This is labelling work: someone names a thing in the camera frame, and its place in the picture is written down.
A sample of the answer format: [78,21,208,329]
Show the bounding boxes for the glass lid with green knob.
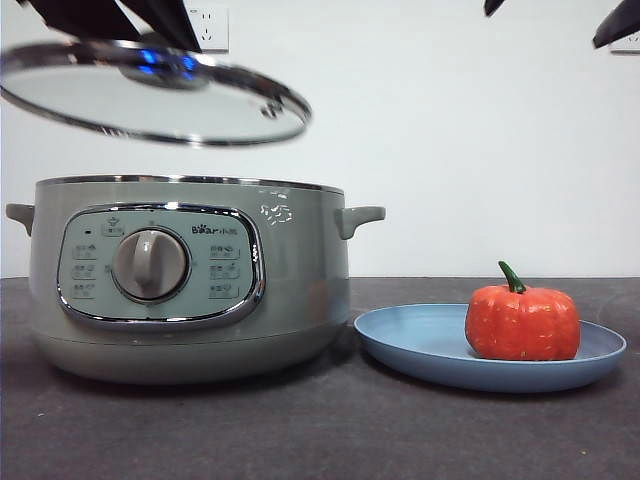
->
[0,38,314,149]

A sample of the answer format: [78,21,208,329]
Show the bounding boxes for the orange toy pumpkin green stem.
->
[464,260,583,362]

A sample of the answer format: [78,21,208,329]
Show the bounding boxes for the pale green electric steamer pot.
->
[4,174,387,386]

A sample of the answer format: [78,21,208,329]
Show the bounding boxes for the blue round plate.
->
[353,302,628,394]

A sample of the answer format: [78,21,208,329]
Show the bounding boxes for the white wall socket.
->
[185,5,230,54]
[608,8,640,55]

